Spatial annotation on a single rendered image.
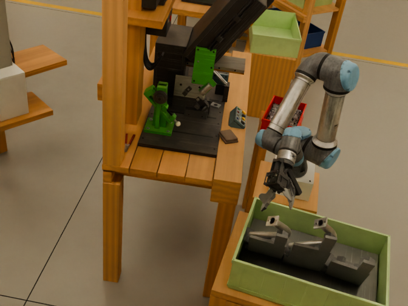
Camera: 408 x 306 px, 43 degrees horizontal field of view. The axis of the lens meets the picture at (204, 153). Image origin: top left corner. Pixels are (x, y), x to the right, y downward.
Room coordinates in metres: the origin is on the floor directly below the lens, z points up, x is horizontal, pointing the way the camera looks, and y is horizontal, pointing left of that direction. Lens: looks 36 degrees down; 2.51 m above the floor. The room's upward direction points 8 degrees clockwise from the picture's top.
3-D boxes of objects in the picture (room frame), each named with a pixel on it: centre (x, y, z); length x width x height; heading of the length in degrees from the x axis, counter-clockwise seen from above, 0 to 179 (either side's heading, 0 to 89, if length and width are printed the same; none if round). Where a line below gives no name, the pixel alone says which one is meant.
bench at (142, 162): (2.76, 0.13, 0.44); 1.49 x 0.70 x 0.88; 178
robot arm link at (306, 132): (2.10, -0.44, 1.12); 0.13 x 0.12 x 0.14; 54
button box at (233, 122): (2.56, -0.17, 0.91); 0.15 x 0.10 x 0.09; 178
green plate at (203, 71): (2.68, 0.07, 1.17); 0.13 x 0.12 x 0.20; 178
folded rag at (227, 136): (2.37, -0.12, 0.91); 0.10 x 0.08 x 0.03; 27
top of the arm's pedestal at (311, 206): (2.10, -0.45, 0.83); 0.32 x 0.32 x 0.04; 82
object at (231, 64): (2.84, 0.02, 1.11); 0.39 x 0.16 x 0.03; 88
